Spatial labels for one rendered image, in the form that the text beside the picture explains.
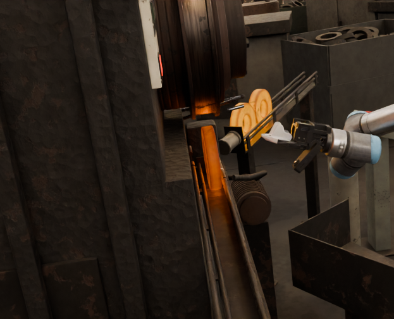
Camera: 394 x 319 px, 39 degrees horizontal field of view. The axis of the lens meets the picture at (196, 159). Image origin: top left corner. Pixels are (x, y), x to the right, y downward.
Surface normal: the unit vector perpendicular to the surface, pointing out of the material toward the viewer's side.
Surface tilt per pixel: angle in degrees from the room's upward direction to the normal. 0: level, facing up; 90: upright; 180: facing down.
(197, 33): 87
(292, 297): 0
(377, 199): 90
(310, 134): 90
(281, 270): 0
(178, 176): 0
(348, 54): 90
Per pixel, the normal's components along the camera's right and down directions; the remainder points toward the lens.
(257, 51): -0.18, 0.33
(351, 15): -0.91, 0.24
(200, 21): 0.04, 0.13
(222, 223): -0.12, -0.92
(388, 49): 0.32, 0.25
